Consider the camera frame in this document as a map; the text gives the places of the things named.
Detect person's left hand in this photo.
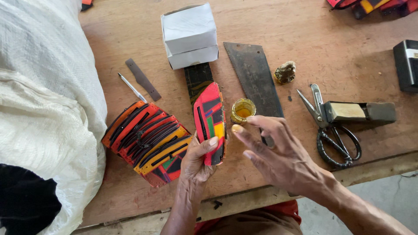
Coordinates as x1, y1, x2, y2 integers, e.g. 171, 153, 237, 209
180, 131, 219, 185

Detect person's right hand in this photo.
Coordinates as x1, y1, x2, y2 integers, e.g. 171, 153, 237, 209
231, 115, 334, 197

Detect colourful patchwork leather pouch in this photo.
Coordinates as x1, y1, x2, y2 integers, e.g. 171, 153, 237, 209
193, 82, 228, 166

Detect red shorts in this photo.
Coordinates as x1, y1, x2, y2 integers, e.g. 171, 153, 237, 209
194, 200, 303, 235

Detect row of zipped patchwork pouches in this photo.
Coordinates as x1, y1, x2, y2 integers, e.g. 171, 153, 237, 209
101, 101, 194, 188

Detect small glass jar yellow glue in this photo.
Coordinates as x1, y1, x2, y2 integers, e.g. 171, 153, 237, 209
231, 99, 256, 125

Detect dark patterned leather strip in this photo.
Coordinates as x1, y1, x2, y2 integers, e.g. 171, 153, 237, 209
184, 63, 215, 110

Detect wooden sharpening block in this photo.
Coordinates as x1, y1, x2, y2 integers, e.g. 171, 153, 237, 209
323, 101, 397, 124

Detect brown wax lump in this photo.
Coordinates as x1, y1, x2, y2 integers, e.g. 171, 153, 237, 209
274, 61, 296, 85

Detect rusty saw blade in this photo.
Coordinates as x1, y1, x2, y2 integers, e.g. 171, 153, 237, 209
223, 42, 285, 147

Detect silver pen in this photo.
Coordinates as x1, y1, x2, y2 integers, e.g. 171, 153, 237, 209
118, 72, 148, 104

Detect brown leather strip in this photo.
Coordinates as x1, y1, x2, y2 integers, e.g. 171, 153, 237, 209
125, 58, 162, 102

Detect white cardboard box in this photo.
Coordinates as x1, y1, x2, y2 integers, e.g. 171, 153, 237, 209
161, 3, 219, 70

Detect black box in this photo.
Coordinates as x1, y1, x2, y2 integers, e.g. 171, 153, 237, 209
393, 40, 418, 93

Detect white woven sack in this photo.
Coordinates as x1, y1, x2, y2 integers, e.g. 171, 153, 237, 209
0, 0, 108, 235

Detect black cloth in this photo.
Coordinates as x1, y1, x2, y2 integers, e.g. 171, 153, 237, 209
0, 163, 62, 235

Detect heap of colourful leather goods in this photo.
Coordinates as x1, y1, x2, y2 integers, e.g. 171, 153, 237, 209
327, 0, 418, 19

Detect black handled scissors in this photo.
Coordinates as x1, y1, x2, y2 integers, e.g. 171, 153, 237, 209
297, 84, 362, 169

